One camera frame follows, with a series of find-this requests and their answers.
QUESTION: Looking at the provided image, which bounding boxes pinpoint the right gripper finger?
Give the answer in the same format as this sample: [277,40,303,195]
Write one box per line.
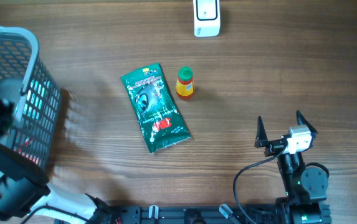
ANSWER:
[296,110,318,136]
[254,116,269,147]

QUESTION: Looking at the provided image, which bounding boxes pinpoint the red sauce bottle green cap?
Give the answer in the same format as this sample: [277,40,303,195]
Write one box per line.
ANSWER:
[176,66,194,100]

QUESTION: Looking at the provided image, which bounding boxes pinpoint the green 3M gloves packet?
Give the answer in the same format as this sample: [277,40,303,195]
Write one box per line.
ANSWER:
[120,63,191,153]

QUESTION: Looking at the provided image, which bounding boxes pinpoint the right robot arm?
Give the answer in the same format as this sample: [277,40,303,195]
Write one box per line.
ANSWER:
[255,111,332,224]

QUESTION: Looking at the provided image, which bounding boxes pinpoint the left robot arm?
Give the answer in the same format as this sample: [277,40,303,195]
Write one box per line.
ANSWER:
[0,99,113,223]

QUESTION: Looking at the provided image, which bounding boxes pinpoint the white barcode scanner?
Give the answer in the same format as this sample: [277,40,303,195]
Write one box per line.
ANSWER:
[193,0,221,37]

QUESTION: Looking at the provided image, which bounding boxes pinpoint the grey mesh shopping basket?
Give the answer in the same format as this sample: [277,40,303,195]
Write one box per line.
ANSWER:
[0,26,62,169]

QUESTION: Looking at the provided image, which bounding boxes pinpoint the black right camera cable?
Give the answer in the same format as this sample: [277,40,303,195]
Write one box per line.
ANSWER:
[232,146,288,224]

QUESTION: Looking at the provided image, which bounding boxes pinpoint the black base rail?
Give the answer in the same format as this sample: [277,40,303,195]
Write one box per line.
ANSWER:
[103,203,332,224]

